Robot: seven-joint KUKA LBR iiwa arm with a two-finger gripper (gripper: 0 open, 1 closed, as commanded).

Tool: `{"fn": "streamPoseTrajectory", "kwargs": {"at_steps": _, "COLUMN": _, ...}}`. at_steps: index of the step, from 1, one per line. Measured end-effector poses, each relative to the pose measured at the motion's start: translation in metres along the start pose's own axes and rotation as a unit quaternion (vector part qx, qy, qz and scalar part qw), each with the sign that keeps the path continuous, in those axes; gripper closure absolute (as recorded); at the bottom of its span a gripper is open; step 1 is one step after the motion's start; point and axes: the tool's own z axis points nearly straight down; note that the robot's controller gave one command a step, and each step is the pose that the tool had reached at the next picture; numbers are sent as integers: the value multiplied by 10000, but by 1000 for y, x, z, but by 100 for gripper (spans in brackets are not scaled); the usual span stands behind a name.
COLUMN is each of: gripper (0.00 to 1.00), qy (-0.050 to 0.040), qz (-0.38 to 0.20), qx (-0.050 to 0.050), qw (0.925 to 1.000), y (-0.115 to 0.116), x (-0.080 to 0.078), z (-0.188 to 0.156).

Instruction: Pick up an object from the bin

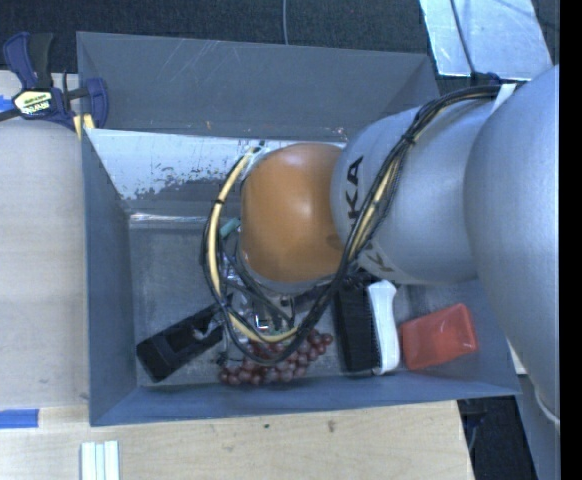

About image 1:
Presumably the red toy grape bunch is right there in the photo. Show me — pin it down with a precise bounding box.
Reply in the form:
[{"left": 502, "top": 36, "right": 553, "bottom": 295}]
[{"left": 216, "top": 328, "right": 334, "bottom": 387}]

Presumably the black hollow block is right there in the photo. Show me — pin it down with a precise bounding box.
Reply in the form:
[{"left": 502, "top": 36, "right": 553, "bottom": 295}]
[{"left": 136, "top": 303, "right": 228, "bottom": 384}]

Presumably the red-orange flat block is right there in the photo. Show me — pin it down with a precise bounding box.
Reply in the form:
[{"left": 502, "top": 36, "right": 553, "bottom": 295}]
[{"left": 398, "top": 303, "right": 479, "bottom": 371}]

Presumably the pale wood board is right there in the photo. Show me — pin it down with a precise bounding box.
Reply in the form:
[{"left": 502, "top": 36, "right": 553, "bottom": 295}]
[{"left": 0, "top": 117, "right": 92, "bottom": 412}]

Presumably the grey metal bin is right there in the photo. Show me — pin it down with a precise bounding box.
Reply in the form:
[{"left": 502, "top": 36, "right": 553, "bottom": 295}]
[{"left": 75, "top": 31, "right": 524, "bottom": 427}]

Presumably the black brush with white handle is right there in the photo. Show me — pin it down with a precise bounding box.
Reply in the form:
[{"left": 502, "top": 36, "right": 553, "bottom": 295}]
[{"left": 332, "top": 279, "right": 402, "bottom": 376}]

